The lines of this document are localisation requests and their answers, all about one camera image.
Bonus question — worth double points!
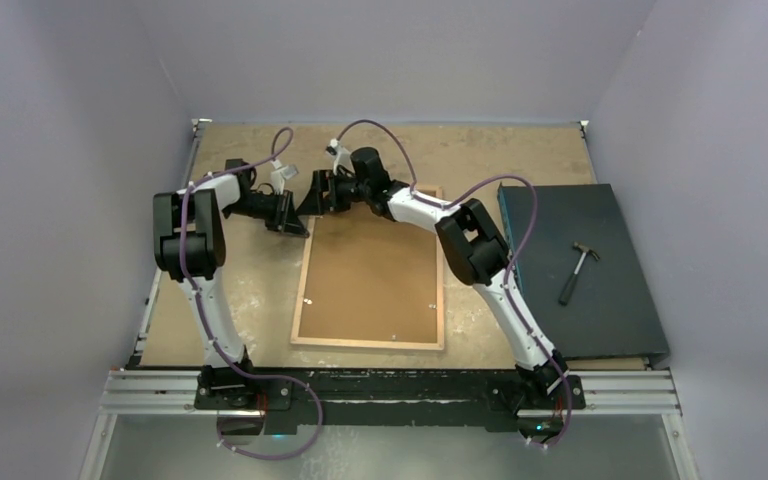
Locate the purple cable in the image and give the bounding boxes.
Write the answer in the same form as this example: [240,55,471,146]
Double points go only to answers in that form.
[178,127,324,460]
[337,119,574,452]

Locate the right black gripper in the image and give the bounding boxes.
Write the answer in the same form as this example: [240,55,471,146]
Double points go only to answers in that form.
[299,169,372,215]

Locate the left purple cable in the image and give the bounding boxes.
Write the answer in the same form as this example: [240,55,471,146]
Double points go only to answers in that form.
[178,127,324,460]

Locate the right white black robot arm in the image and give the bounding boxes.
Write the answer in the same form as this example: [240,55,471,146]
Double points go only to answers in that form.
[297,139,569,407]

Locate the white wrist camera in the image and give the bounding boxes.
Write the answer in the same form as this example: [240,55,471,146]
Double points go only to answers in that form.
[269,159,298,195]
[325,138,352,175]

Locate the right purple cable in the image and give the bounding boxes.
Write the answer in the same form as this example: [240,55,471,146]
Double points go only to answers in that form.
[337,119,574,452]

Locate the small hammer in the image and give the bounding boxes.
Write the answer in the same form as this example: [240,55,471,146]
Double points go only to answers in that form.
[557,242,601,306]

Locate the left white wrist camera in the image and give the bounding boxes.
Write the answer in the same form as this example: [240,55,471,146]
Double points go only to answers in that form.
[269,159,298,195]

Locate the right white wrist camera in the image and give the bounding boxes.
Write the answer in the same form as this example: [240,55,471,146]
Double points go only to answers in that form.
[325,138,352,175]

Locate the aluminium frame rails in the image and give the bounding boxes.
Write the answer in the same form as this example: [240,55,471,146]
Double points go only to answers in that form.
[77,119,700,480]

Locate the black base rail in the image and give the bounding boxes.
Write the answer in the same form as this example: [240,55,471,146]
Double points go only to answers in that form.
[194,367,587,435]

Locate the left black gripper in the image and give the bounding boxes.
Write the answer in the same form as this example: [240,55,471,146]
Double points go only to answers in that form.
[223,189,308,238]

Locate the wooden picture frame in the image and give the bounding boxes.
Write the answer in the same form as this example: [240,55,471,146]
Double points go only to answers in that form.
[289,184,446,352]

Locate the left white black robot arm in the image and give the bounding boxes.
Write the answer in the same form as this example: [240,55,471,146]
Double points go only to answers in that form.
[153,159,309,409]

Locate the dark blue book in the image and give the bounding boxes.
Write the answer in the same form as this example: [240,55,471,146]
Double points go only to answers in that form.
[497,184,670,364]

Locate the brown backing board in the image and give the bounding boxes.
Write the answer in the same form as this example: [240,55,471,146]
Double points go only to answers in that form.
[297,192,438,344]

